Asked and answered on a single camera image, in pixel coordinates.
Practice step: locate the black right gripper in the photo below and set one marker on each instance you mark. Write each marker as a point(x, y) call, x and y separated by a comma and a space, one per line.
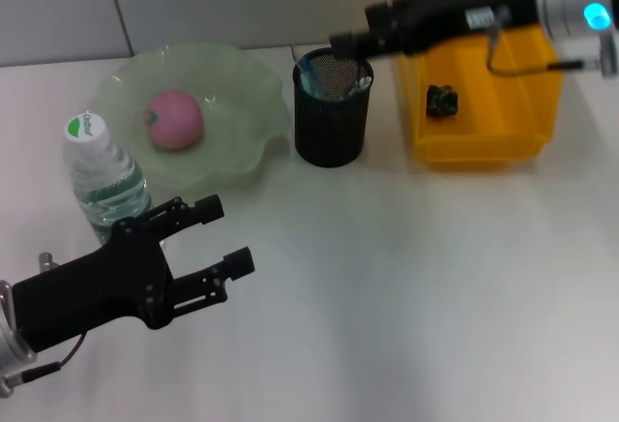
point(464, 10)

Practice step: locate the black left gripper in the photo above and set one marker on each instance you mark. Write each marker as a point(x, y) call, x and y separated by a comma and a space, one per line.
point(92, 291)

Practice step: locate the grey retractable pen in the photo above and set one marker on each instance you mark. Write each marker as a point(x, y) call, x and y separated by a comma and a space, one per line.
point(360, 85)

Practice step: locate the transparent plastic ruler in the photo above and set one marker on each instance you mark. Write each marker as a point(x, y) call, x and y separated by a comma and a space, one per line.
point(296, 54)

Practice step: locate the blue scissors with sheath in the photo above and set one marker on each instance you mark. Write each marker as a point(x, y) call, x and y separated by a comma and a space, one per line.
point(309, 83)

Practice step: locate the green plastic wrapper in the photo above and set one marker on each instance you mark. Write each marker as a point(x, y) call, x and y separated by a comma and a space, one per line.
point(441, 101)

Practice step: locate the clear water bottle green label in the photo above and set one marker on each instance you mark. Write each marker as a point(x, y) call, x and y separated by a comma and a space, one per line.
point(101, 175)

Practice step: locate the pink peach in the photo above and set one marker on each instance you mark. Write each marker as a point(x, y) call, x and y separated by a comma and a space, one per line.
point(174, 119)

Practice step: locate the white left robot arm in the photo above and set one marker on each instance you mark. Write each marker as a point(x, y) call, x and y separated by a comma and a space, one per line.
point(9, 330)

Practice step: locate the black mesh pen holder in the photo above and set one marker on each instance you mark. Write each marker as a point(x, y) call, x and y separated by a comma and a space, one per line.
point(329, 131)

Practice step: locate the pale green glass fruit plate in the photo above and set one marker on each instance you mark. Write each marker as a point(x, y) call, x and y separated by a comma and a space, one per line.
point(232, 102)

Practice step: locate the yellow plastic storage bin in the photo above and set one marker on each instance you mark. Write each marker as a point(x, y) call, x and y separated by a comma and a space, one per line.
point(483, 102)

